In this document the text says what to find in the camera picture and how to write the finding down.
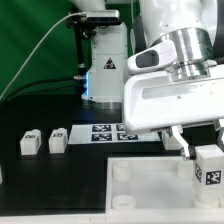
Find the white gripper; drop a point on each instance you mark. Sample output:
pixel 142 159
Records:
pixel 154 102

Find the white square tabletop tray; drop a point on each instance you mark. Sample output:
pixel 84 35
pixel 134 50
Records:
pixel 148 190

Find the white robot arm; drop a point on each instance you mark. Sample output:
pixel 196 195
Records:
pixel 195 26

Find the white sheet with markers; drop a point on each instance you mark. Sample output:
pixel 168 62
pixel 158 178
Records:
pixel 106 133

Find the white block left edge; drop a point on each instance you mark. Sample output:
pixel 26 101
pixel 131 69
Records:
pixel 1 178

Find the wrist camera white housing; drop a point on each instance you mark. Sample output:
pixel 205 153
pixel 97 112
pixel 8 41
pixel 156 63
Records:
pixel 152 59

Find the black camera on stand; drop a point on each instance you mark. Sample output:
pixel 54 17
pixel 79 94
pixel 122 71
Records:
pixel 85 23

